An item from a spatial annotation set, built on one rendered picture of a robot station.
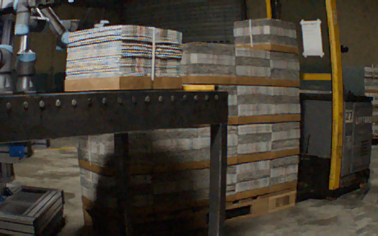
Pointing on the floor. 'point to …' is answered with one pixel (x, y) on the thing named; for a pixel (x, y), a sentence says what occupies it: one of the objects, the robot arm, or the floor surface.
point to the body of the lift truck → (318, 134)
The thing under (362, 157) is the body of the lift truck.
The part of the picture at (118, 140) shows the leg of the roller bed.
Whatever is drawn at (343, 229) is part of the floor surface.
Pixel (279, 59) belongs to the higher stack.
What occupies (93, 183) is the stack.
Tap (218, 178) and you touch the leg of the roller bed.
